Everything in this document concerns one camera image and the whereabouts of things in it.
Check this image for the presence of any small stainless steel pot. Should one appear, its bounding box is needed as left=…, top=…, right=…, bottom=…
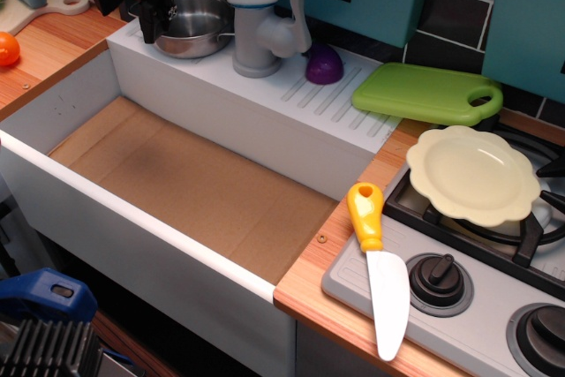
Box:
left=154, top=0, right=234, bottom=59

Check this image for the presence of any black burner grate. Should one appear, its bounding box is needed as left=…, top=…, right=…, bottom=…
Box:
left=382, top=120, right=565, bottom=290

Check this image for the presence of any grey toy faucet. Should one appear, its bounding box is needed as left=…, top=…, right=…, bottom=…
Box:
left=227, top=0, right=312, bottom=79

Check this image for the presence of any purple toy eggplant half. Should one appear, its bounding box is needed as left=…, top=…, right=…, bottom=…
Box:
left=305, top=41, right=344, bottom=85

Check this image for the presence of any black finned heat sink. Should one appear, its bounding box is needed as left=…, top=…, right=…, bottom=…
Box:
left=1, top=320, right=102, bottom=376

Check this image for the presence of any beige wooden cutting board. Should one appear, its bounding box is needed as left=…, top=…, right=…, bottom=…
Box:
left=0, top=0, right=92, bottom=37

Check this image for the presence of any green plastic cutting board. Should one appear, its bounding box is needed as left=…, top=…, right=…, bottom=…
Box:
left=351, top=63, right=503, bottom=126

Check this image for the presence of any white toy sink basin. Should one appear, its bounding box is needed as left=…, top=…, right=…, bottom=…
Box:
left=1, top=22, right=397, bottom=376

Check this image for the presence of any blue clamp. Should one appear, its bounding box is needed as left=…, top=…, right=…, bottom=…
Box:
left=1, top=268, right=98, bottom=322

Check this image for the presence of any cream scalloped plastic plate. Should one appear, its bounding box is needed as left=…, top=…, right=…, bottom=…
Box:
left=406, top=125, right=541, bottom=228

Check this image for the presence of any yellow handled toy knife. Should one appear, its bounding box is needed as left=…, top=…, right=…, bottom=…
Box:
left=346, top=183, right=411, bottom=362

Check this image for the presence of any brown cardboard sheet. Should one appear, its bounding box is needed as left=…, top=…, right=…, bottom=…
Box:
left=50, top=97, right=336, bottom=283

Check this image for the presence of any orange toy fruit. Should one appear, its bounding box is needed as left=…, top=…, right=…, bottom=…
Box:
left=0, top=32, right=20, bottom=66

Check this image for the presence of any black stove knob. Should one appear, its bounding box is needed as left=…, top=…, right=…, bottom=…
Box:
left=506, top=303, right=564, bottom=376
left=407, top=253, right=474, bottom=318

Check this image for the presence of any grey toy stove top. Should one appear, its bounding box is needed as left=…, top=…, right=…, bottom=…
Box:
left=320, top=120, right=565, bottom=377

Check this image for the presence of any teal cabinet right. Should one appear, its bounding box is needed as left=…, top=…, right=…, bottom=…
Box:
left=482, top=0, right=564, bottom=103

